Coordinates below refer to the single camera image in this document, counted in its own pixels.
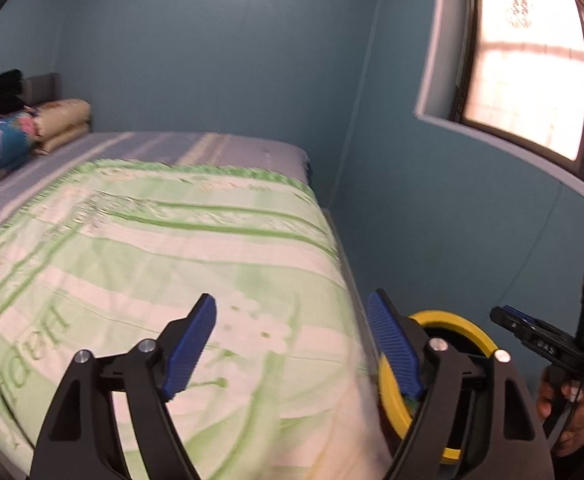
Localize beige folded pillows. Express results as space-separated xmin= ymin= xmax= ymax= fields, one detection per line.
xmin=31 ymin=98 xmax=93 ymax=156

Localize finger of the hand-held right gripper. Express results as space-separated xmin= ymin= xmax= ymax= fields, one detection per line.
xmin=488 ymin=304 xmax=541 ymax=337

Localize red window decal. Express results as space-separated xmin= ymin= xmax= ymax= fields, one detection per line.
xmin=504 ymin=0 xmax=533 ymax=29

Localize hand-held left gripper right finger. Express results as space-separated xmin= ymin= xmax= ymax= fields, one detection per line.
xmin=366 ymin=288 xmax=555 ymax=480

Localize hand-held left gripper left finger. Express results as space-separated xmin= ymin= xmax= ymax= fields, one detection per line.
xmin=29 ymin=293 xmax=218 ymax=480

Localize yellow bin with black liner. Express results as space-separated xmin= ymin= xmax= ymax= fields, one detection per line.
xmin=377 ymin=309 xmax=500 ymax=462

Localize grey headboard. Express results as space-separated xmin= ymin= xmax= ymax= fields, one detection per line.
xmin=22 ymin=72 xmax=61 ymax=109

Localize green printed blanket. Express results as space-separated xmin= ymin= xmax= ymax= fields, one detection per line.
xmin=0 ymin=158 xmax=389 ymax=480

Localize person's right hand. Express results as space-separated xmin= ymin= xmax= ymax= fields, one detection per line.
xmin=536 ymin=367 xmax=584 ymax=459

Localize window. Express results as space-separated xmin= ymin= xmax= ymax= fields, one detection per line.
xmin=450 ymin=0 xmax=584 ymax=187

